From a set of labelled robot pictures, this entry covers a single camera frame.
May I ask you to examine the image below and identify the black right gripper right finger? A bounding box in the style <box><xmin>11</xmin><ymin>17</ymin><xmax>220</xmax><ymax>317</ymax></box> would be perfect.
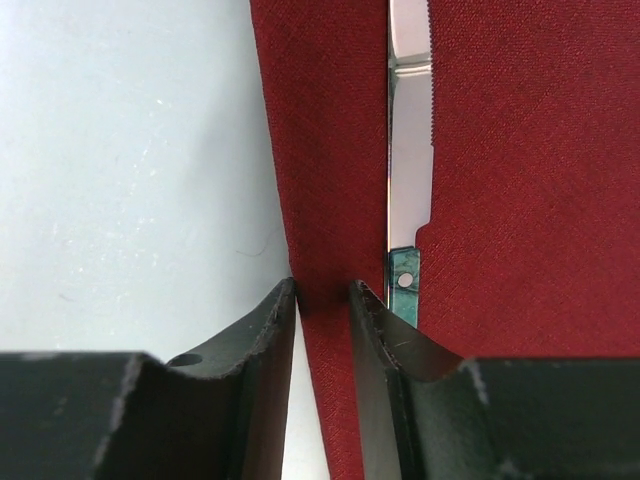
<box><xmin>349</xmin><ymin>281</ymin><xmax>639</xmax><ymax>479</ymax></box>

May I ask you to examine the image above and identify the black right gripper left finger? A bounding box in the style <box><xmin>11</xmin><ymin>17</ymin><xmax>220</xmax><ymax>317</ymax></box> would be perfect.
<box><xmin>1</xmin><ymin>279</ymin><xmax>296</xmax><ymax>479</ymax></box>

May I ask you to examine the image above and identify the red cloth napkin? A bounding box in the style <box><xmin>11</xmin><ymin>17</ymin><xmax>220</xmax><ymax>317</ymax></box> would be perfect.
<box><xmin>251</xmin><ymin>1</ymin><xmax>639</xmax><ymax>479</ymax></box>

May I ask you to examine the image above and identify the green handled table knife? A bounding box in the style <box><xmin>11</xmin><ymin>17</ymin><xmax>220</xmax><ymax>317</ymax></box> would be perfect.
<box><xmin>385</xmin><ymin>0</ymin><xmax>434</xmax><ymax>327</ymax></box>

